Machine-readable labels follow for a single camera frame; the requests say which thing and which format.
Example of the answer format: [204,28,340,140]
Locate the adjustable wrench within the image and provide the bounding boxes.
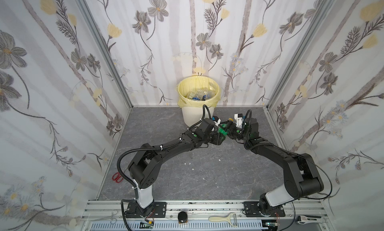
[297,215,323,225]

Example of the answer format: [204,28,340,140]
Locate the clear bottle blue label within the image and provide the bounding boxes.
[196,88,216,101]

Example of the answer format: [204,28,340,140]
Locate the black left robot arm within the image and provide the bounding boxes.
[117,105,221,218]

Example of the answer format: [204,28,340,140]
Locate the beige vegetable peeler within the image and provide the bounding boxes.
[209,213,238,228]

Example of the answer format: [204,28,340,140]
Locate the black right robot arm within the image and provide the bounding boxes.
[225,110,325,216]

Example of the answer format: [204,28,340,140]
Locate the white plastic waste bin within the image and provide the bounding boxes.
[181,105,209,127]

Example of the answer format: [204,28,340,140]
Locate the yellow bin liner bag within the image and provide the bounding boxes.
[177,76,221,108]

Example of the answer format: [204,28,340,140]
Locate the black round knob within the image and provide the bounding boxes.
[178,211,188,224]

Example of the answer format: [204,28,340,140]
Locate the green soda bottle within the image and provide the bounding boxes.
[219,118,236,139]

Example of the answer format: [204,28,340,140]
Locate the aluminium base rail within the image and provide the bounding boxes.
[80,200,335,231]

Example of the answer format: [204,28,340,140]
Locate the red handled scissors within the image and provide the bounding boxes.
[112,172,124,184]

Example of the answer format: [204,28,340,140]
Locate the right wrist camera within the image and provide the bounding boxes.
[234,113,245,128]

